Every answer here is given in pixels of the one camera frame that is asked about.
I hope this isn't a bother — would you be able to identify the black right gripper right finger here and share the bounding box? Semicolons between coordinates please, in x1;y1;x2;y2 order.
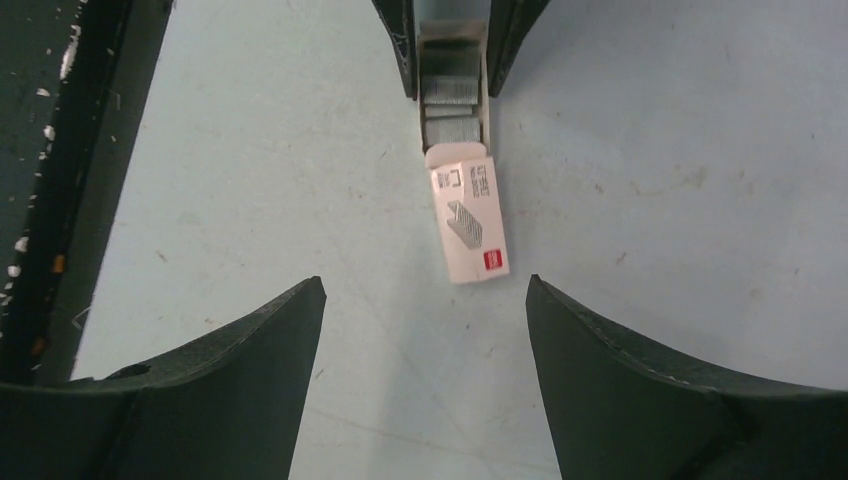
526;276;847;479

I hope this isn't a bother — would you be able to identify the staple box tray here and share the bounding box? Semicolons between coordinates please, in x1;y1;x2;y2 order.
416;20;491;170

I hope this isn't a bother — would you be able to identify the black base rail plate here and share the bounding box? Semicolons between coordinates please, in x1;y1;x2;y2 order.
1;1;176;385

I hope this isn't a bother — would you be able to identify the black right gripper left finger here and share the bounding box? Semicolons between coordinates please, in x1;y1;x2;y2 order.
1;277;326;479

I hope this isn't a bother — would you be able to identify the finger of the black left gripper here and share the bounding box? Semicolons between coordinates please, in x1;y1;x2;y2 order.
486;0;550;98
372;0;418;100

